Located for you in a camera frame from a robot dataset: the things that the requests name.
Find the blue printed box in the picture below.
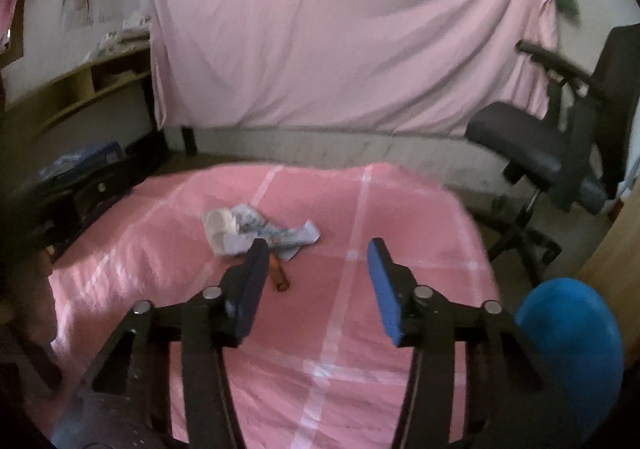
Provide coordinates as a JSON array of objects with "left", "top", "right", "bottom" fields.
[{"left": 39, "top": 142, "right": 126, "bottom": 182}]

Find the white printed sachet wrapper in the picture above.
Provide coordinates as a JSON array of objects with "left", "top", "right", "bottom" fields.
[{"left": 234, "top": 204, "right": 322, "bottom": 261}]

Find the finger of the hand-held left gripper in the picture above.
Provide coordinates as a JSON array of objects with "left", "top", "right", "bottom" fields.
[{"left": 50, "top": 155, "right": 146, "bottom": 252}]

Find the pink hanging sheet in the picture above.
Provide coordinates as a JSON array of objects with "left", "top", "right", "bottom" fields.
[{"left": 142, "top": 0, "right": 562, "bottom": 136}]

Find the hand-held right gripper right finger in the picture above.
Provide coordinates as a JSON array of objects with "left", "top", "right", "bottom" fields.
[{"left": 366, "top": 238, "right": 546, "bottom": 449}]

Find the wooden shelf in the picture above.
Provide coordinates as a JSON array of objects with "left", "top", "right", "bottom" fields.
[{"left": 5, "top": 42, "right": 154, "bottom": 130}]

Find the pink checked tablecloth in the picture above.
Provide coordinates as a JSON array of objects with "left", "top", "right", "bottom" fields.
[{"left": 47, "top": 162, "right": 501, "bottom": 449}]

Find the grey office chair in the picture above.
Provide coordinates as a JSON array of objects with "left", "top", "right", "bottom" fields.
[{"left": 465, "top": 24, "right": 640, "bottom": 286}]

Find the green wall item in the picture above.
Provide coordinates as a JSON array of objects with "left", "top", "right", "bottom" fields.
[{"left": 552, "top": 0, "right": 582, "bottom": 23}]

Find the pile of papers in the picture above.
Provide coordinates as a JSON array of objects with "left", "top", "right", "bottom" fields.
[{"left": 92, "top": 12, "right": 152, "bottom": 60}]

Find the pink cloth strip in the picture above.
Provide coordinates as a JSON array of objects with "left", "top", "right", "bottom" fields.
[{"left": 0, "top": 0, "right": 37, "bottom": 57}]

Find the white plastic lid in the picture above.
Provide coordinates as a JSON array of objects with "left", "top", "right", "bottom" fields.
[{"left": 202, "top": 208, "right": 242, "bottom": 256}]

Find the small brown stick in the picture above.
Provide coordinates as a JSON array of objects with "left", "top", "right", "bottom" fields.
[{"left": 270, "top": 254, "right": 292, "bottom": 293}]

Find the blue round stool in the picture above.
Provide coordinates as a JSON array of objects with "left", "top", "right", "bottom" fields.
[{"left": 514, "top": 278, "right": 626, "bottom": 445}]

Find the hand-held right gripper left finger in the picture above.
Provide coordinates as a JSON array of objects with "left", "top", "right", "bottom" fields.
[{"left": 92, "top": 238, "right": 271, "bottom": 449}]

